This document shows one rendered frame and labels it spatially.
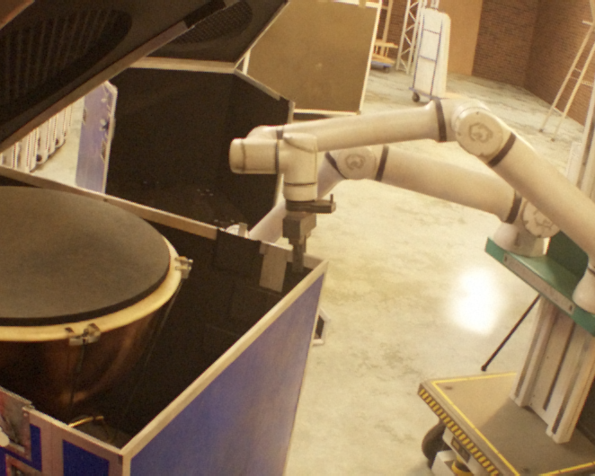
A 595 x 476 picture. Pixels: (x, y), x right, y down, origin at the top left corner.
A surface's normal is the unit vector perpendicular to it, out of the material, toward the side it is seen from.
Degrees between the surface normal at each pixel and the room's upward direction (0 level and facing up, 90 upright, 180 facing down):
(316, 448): 0
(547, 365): 90
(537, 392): 90
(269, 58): 90
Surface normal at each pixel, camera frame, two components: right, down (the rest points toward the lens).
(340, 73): 0.50, 0.39
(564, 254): -0.92, -0.02
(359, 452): 0.17, -0.92
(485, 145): -0.14, 0.38
